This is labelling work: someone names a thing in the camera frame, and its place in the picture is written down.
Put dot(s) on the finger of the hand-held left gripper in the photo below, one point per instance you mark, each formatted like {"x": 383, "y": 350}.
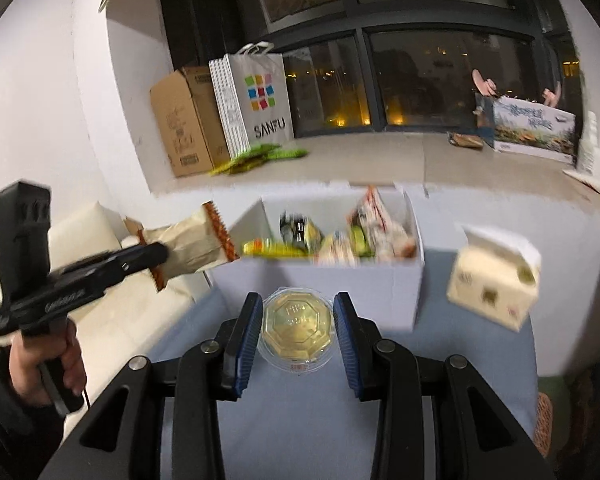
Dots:
{"x": 145, "y": 257}

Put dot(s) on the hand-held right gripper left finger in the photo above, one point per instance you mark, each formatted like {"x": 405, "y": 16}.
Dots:
{"x": 252, "y": 340}

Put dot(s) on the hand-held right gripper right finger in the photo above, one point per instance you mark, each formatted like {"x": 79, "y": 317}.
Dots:
{"x": 345, "y": 345}

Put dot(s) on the clear jelly cup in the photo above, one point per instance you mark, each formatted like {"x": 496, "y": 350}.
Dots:
{"x": 297, "y": 330}

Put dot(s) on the beige snack packet orange edges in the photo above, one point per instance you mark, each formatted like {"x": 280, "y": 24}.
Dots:
{"x": 190, "y": 245}

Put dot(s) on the white cardboard box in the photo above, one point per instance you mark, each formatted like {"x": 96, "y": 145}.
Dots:
{"x": 320, "y": 290}

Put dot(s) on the small green snack packet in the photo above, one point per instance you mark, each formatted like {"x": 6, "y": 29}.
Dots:
{"x": 275, "y": 248}

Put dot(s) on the dark blue yellow snack packet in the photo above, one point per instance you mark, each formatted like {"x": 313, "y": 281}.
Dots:
{"x": 300, "y": 232}

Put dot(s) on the person's left forearm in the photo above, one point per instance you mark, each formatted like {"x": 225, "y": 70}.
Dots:
{"x": 10, "y": 435}

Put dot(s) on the person's left hand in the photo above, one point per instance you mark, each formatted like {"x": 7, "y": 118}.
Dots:
{"x": 27, "y": 375}

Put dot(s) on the cream sofa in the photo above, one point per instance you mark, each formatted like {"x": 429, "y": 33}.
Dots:
{"x": 130, "y": 310}

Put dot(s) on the white snack packet orange edges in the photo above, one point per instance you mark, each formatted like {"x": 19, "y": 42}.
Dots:
{"x": 387, "y": 230}

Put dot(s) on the brown cardboard box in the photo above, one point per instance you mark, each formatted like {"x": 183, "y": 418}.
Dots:
{"x": 185, "y": 125}

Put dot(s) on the pile of green packets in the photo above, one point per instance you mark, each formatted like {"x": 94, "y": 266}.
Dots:
{"x": 260, "y": 155}

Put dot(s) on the cream tissue pack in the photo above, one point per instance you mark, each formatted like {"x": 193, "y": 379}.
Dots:
{"x": 490, "y": 280}

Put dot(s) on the white paper shopping bag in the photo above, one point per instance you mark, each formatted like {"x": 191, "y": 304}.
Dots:
{"x": 260, "y": 105}

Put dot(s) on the orange woven mat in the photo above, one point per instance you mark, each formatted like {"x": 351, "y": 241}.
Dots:
{"x": 543, "y": 422}

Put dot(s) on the small brown packet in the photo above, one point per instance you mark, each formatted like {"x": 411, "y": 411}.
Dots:
{"x": 465, "y": 141}

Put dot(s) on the printed cardboard box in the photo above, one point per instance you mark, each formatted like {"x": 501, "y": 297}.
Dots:
{"x": 535, "y": 127}

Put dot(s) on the pink toy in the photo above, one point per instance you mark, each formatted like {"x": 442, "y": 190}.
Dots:
{"x": 484, "y": 82}
{"x": 553, "y": 94}

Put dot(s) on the white flat cardboard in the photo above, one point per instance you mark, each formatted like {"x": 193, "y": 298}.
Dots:
{"x": 595, "y": 182}

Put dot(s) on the white plastic bottles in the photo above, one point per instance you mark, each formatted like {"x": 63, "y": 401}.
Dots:
{"x": 591, "y": 145}

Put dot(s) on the black window frame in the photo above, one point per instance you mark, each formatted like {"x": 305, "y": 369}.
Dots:
{"x": 362, "y": 75}

